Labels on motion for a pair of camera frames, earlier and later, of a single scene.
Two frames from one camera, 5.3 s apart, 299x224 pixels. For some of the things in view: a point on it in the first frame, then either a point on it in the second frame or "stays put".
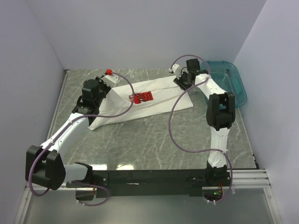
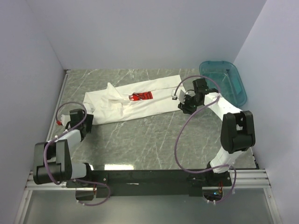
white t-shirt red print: [125, 100] stays put
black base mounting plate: [154, 183] stays put
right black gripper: [178, 82] to [183, 106]
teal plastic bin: [224, 76] stays put
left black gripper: [101, 82] to [88, 119]
